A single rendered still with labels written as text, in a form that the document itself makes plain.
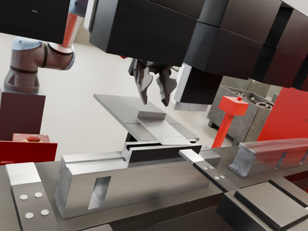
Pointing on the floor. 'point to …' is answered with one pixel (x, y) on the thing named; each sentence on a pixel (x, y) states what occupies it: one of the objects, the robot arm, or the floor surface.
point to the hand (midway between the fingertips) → (154, 101)
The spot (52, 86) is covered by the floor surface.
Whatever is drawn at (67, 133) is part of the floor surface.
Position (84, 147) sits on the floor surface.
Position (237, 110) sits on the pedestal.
